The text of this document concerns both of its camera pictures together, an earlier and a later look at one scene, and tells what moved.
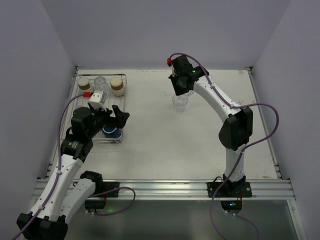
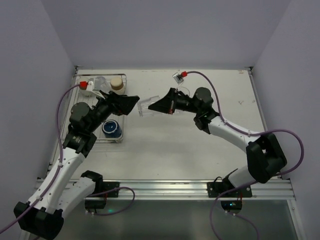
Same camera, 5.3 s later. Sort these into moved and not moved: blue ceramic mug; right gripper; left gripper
Moved: right gripper; left gripper
Not moved: blue ceramic mug
